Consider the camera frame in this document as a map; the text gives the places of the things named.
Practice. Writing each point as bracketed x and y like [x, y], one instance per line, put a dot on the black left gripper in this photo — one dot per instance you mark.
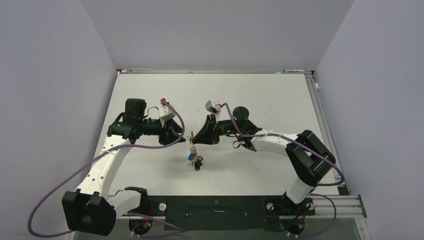
[166, 138]

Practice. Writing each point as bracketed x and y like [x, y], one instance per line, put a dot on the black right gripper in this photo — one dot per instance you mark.
[208, 134]

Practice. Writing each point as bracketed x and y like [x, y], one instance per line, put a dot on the metal key holder red handle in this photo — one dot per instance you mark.
[195, 160]

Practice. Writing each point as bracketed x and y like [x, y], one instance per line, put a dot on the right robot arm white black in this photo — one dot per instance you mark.
[309, 157]

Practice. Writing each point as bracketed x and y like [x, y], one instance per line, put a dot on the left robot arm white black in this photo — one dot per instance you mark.
[89, 208]

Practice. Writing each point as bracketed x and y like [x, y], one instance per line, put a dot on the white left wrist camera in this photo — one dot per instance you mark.
[165, 113]

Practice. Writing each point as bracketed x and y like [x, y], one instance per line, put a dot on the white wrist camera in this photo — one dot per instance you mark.
[165, 113]
[213, 107]

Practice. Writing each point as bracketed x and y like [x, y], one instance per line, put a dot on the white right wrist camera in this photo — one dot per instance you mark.
[213, 107]

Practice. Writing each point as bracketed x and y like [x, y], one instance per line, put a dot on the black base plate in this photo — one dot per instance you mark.
[220, 213]

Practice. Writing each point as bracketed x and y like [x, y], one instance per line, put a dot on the aluminium frame rail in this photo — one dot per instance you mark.
[90, 209]

